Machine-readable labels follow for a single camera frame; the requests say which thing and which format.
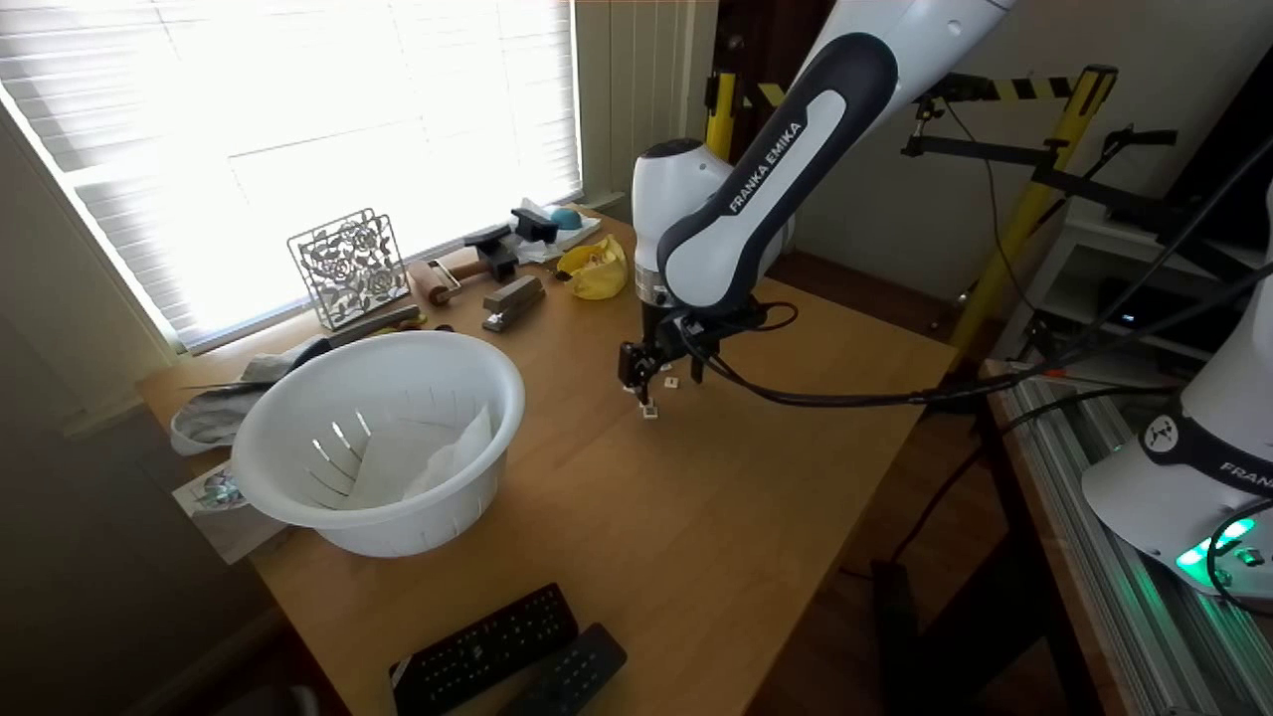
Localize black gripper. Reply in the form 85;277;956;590
612;300;710;411

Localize grey metal block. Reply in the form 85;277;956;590
477;272;547;338

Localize yellow plastic container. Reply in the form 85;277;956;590
551;234;637;307

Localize white flat tray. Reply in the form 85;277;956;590
514;196;606;265

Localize black stapler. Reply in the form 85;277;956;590
508;202;562;248

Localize black boxy tool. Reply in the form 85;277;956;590
462;218;526;288

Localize white plastic bowl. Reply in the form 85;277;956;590
226;325;529;561

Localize small black remote control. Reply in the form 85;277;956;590
501;619;633;716

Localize large black remote control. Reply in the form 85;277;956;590
388;582;580;716

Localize dark wooden door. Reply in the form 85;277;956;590
710;0;838;151

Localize yellow black striped stand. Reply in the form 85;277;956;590
701;59;1127;361

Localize white shelf unit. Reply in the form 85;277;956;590
1026;196;1273;372

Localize grey white cloth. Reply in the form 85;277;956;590
167;336;335;458

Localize small metal disc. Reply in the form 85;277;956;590
196;468;249;513

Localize white paper card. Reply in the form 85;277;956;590
167;458;291;568

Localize white window blinds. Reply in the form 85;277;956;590
0;0;590;353

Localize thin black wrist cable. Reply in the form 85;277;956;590
708;133;1273;413

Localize brown handled tool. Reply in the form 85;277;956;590
405;250;480;312

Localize white wire lattice cube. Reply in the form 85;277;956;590
281;202;415;336

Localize black floor cable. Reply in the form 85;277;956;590
880;378;1197;574

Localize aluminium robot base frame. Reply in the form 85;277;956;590
985;361;1273;716

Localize thick black base cable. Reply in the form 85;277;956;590
1194;499;1273;615

